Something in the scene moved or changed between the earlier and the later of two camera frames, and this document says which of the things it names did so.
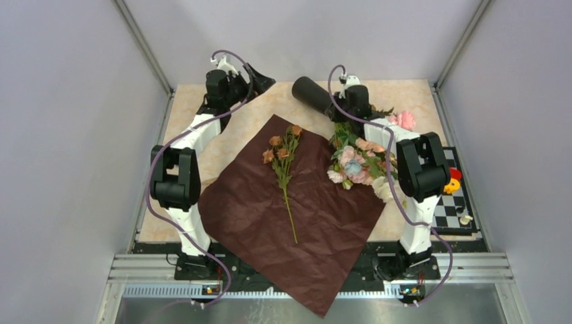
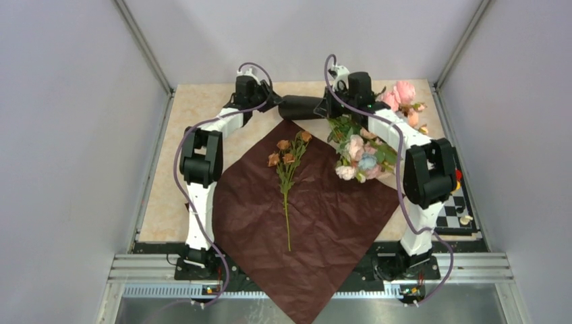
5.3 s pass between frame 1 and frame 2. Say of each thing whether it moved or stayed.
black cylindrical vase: moved
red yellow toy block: stayed
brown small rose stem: moved
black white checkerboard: stayed
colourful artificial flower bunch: moved
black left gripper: moved
